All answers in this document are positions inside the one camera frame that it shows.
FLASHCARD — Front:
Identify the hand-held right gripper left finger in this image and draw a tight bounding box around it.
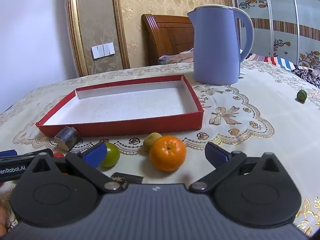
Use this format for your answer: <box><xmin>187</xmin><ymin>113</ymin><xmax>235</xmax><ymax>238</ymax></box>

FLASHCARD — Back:
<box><xmin>22</xmin><ymin>142</ymin><xmax>123</xmax><ymax>193</ymax></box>

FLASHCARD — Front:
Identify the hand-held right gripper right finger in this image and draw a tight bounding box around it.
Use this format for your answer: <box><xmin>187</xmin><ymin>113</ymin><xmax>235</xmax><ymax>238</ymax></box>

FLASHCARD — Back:
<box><xmin>189</xmin><ymin>142</ymin><xmax>292</xmax><ymax>193</ymax></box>

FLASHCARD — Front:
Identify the large green tomato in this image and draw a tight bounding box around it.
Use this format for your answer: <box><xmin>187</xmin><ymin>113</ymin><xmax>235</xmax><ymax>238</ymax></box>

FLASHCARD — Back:
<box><xmin>101</xmin><ymin>142</ymin><xmax>121</xmax><ymax>168</ymax></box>

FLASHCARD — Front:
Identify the dark sugarcane piece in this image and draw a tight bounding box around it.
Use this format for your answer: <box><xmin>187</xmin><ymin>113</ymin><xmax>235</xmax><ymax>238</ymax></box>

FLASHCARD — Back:
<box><xmin>54</xmin><ymin>126</ymin><xmax>80</xmax><ymax>152</ymax></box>
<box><xmin>111</xmin><ymin>172</ymin><xmax>145</xmax><ymax>188</ymax></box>

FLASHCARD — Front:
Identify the mandarin orange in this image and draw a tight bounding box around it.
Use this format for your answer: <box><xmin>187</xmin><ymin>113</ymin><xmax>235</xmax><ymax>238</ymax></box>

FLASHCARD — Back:
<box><xmin>149</xmin><ymin>135</ymin><xmax>187</xmax><ymax>172</ymax></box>

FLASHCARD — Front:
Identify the yellow-green plum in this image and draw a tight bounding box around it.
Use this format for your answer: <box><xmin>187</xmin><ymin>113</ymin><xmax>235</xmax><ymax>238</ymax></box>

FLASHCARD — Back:
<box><xmin>143</xmin><ymin>132</ymin><xmax>163</xmax><ymax>153</ymax></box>

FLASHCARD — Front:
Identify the red cardboard tray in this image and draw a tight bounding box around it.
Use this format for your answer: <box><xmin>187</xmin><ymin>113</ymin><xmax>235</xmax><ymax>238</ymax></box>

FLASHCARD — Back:
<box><xmin>35</xmin><ymin>74</ymin><xmax>204</xmax><ymax>138</ymax></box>

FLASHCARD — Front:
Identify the cream embroidered tablecloth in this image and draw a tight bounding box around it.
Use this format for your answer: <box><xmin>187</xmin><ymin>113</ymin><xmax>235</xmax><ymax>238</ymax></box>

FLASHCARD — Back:
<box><xmin>0</xmin><ymin>60</ymin><xmax>320</xmax><ymax>238</ymax></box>

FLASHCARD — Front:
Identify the pink floral pillow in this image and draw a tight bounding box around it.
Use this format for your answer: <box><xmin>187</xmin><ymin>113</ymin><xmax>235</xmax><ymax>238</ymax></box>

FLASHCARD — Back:
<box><xmin>158</xmin><ymin>47</ymin><xmax>195</xmax><ymax>65</ymax></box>

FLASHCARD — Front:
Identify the blue electric kettle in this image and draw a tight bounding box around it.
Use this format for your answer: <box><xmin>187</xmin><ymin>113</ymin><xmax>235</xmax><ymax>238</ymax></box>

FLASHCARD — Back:
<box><xmin>187</xmin><ymin>4</ymin><xmax>255</xmax><ymax>86</ymax></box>

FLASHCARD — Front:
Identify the striped colourful blanket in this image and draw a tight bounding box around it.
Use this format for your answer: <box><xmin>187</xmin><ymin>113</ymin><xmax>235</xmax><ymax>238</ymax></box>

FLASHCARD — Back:
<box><xmin>246</xmin><ymin>53</ymin><xmax>320</xmax><ymax>74</ymax></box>

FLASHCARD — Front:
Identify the dark floral cloth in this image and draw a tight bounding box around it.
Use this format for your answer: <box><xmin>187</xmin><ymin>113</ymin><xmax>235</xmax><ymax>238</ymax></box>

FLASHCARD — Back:
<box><xmin>291</xmin><ymin>66</ymin><xmax>320</xmax><ymax>88</ymax></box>

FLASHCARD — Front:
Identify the wooden chair back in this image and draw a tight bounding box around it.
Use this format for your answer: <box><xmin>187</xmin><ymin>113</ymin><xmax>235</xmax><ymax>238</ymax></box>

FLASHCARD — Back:
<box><xmin>141</xmin><ymin>14</ymin><xmax>195</xmax><ymax>67</ymax></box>

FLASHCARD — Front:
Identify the floral glass door wardrobe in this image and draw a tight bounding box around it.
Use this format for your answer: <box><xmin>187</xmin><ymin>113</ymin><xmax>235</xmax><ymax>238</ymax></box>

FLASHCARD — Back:
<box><xmin>231</xmin><ymin>0</ymin><xmax>320</xmax><ymax>67</ymax></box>

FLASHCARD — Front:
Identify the white light switch panel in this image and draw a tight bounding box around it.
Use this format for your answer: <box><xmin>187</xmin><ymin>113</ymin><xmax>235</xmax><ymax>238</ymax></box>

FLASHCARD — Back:
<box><xmin>91</xmin><ymin>42</ymin><xmax>116</xmax><ymax>60</ymax></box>

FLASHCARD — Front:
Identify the gold wall frame moulding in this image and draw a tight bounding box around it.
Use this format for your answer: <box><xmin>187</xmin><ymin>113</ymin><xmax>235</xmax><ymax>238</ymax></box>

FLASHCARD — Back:
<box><xmin>65</xmin><ymin>0</ymin><xmax>130</xmax><ymax>77</ymax></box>

